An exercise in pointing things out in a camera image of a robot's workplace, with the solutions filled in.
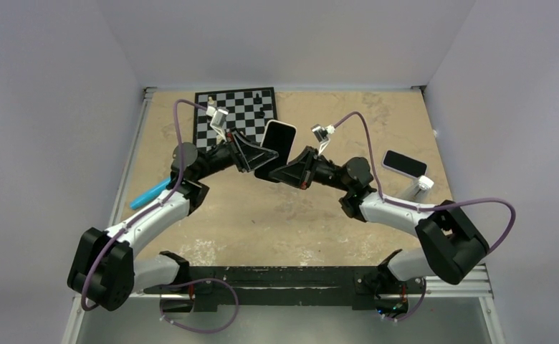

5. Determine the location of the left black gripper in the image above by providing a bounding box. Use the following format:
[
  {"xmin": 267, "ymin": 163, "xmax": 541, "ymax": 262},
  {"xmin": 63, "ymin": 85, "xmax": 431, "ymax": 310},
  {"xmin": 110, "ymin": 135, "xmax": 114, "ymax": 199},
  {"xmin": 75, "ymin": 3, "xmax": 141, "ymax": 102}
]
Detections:
[{"xmin": 193, "ymin": 127, "xmax": 277, "ymax": 181}]

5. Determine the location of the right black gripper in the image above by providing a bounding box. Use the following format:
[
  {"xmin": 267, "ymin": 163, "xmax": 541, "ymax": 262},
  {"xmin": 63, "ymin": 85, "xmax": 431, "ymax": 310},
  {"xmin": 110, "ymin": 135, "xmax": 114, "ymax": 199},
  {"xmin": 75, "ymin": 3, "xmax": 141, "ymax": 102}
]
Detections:
[{"xmin": 269, "ymin": 146, "xmax": 353, "ymax": 193}]

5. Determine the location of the phone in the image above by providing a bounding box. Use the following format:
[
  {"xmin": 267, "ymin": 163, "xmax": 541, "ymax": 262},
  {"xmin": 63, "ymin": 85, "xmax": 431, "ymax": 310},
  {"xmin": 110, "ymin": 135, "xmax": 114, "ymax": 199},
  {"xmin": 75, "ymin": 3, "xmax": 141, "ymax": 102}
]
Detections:
[
  {"xmin": 254, "ymin": 120, "xmax": 297, "ymax": 182},
  {"xmin": 382, "ymin": 150, "xmax": 428, "ymax": 178}
]

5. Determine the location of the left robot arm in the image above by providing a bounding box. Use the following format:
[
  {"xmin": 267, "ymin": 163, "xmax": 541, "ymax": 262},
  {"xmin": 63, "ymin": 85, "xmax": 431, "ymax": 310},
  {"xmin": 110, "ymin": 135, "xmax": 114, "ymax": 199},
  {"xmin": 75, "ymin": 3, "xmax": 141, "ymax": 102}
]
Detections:
[{"xmin": 67, "ymin": 129, "xmax": 280, "ymax": 311}]

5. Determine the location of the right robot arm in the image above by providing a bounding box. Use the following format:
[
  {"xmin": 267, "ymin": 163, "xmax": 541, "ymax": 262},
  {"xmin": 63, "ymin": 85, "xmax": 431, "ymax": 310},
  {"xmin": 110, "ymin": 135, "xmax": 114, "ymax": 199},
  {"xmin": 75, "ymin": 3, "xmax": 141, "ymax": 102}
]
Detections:
[{"xmin": 269, "ymin": 147, "xmax": 490, "ymax": 292}]

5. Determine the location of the phone in lilac case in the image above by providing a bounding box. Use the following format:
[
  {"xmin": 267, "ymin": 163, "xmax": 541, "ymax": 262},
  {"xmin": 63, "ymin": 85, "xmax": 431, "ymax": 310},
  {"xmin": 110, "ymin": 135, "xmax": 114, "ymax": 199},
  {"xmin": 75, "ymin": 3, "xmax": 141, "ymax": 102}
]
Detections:
[{"xmin": 382, "ymin": 150, "xmax": 428, "ymax": 178}]

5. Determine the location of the black white chessboard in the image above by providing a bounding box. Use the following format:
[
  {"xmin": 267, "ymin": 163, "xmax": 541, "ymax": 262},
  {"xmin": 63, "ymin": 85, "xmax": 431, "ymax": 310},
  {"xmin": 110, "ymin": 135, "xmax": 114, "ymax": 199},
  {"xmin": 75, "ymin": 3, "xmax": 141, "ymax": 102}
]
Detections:
[{"xmin": 192, "ymin": 87, "xmax": 277, "ymax": 151}]

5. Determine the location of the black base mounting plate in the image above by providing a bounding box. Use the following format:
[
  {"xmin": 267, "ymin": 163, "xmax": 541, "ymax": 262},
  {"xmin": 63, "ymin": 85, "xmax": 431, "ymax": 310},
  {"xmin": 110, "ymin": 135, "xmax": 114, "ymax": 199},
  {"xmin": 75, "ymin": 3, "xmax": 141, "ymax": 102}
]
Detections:
[{"xmin": 144, "ymin": 266, "xmax": 424, "ymax": 313}]

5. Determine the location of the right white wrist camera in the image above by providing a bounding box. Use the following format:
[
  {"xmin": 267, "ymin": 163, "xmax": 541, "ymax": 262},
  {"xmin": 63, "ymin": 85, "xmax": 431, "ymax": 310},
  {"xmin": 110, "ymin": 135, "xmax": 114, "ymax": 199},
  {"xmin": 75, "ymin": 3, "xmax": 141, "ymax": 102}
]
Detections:
[{"xmin": 311, "ymin": 124, "xmax": 335, "ymax": 155}]

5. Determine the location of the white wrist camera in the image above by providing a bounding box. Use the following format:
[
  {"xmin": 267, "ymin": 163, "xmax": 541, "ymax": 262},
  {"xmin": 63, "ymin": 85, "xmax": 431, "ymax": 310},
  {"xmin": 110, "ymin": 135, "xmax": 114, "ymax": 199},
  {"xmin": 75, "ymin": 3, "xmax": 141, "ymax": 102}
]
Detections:
[
  {"xmin": 311, "ymin": 124, "xmax": 335, "ymax": 155},
  {"xmin": 206, "ymin": 105, "xmax": 229, "ymax": 143}
]

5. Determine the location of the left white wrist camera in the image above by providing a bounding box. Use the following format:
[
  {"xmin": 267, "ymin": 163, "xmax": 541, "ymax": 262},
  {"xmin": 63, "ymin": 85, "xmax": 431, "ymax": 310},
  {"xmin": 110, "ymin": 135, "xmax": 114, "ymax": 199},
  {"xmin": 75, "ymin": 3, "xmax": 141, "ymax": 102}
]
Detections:
[{"xmin": 206, "ymin": 105, "xmax": 229, "ymax": 143}]

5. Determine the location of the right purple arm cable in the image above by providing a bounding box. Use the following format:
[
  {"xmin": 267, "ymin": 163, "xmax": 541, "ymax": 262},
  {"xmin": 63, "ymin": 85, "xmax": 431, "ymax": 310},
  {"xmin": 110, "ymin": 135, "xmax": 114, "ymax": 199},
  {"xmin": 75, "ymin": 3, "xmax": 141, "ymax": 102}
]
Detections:
[{"xmin": 331, "ymin": 111, "xmax": 518, "ymax": 255}]

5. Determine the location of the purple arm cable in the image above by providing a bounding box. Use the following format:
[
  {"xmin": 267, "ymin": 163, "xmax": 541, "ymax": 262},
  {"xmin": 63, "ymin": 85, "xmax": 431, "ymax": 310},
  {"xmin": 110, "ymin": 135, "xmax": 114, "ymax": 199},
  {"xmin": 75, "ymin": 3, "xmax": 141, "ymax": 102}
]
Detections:
[
  {"xmin": 80, "ymin": 98, "xmax": 214, "ymax": 313},
  {"xmin": 331, "ymin": 111, "xmax": 518, "ymax": 255}
]

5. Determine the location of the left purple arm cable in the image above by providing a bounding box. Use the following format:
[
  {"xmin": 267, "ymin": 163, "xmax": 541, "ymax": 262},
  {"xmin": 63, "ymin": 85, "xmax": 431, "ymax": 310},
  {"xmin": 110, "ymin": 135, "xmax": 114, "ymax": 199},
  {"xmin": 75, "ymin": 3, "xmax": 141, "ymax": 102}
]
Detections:
[{"xmin": 80, "ymin": 98, "xmax": 214, "ymax": 313}]

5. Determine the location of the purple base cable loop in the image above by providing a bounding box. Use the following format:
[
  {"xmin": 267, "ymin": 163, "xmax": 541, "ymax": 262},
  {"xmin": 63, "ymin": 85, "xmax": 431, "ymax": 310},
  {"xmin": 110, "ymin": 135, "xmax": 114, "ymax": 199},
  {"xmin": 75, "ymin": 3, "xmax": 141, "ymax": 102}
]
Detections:
[{"xmin": 158, "ymin": 278, "xmax": 242, "ymax": 336}]

